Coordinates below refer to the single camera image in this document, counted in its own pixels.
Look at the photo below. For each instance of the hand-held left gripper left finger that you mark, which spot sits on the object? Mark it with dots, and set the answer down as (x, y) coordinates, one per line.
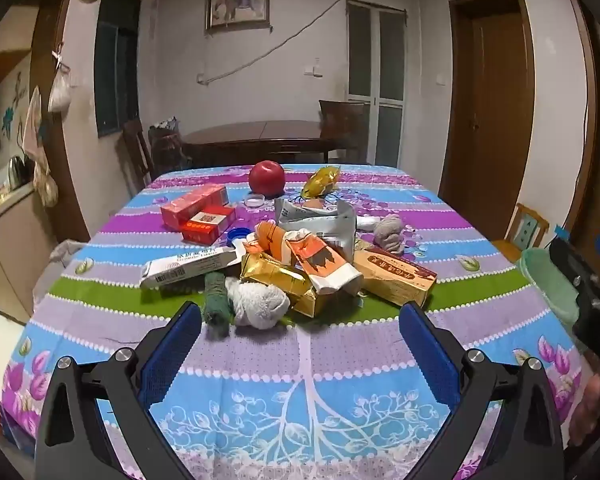
(170, 355)

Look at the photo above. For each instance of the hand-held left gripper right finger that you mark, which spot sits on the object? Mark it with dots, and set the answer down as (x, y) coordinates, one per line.
(430, 360)

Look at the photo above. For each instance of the green plastic basket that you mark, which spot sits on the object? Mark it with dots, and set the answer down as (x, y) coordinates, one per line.
(550, 280)

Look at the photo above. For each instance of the white sock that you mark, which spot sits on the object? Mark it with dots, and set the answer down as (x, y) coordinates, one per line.
(257, 305)

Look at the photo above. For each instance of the grey sock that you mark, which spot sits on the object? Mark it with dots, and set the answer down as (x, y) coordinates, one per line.
(390, 232)

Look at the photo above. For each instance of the silver grey packet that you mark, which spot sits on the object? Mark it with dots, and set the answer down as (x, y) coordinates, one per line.
(320, 222)

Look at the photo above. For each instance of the person's right hand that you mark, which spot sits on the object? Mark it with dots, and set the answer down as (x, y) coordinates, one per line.
(590, 410)

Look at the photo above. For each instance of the dark green sock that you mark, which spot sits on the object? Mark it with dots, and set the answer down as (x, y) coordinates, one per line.
(215, 300)

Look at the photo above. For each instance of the light wooden chair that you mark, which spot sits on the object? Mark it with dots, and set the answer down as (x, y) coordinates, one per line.
(525, 232)

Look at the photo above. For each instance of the brown flat box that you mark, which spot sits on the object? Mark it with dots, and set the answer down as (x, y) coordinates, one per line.
(395, 277)

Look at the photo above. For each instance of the long white box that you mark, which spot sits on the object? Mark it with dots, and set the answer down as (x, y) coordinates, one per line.
(190, 266)

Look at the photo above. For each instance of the gold foil packet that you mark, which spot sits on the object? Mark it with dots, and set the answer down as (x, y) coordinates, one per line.
(280, 280)

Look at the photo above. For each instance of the floral striped tablecloth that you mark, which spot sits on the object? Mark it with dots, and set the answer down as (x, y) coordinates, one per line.
(300, 390)

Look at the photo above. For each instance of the small red box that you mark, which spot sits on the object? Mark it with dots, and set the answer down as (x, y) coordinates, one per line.
(209, 225)

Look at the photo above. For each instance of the blue bottle cap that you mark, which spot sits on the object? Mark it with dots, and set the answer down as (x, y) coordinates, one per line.
(237, 235)

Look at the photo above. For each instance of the clear plastic bag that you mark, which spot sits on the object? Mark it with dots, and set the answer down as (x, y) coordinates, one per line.
(62, 252)

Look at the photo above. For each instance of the orange and white packet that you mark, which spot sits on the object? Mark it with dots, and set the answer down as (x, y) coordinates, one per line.
(320, 260)

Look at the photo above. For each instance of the long red box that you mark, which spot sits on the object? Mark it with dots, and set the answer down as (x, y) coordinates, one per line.
(194, 205)

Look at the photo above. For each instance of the crumpled orange packet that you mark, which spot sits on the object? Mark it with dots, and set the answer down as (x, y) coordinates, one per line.
(270, 235)

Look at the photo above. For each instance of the clear plastic lid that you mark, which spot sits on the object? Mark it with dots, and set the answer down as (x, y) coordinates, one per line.
(254, 201)

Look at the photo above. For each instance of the kitchen counter cabinet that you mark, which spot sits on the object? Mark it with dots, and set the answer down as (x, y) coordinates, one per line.
(5, 255)

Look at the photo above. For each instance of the brown wooden door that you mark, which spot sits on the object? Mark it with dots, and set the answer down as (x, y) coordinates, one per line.
(495, 90)

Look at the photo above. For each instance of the red apple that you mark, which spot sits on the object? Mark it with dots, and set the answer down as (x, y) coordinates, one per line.
(267, 177)

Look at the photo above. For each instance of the dark patterned bag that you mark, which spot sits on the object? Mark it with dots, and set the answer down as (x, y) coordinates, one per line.
(165, 145)

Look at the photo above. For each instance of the hanging beige bag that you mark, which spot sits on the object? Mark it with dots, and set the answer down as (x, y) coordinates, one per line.
(46, 185)

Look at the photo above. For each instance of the yellow snack packet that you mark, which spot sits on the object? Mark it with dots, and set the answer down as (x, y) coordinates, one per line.
(321, 180)

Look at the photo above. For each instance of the dark wooden dining table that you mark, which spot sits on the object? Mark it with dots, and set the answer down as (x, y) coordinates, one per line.
(260, 137)

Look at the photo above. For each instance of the metal kettle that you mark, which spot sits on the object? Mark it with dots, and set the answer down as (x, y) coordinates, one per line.
(17, 170)

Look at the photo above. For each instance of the hanging pink cloth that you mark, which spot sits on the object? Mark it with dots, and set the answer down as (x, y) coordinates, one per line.
(32, 120)

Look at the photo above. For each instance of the dark window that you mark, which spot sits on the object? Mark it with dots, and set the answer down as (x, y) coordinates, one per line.
(116, 75)

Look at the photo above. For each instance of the glass double door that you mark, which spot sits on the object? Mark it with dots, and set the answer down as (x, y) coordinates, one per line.
(375, 80)

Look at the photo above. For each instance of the hanging white plastic bag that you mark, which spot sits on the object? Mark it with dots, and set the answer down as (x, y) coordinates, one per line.
(60, 90)

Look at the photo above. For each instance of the framed wall picture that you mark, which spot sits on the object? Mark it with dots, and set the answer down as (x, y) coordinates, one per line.
(237, 7)

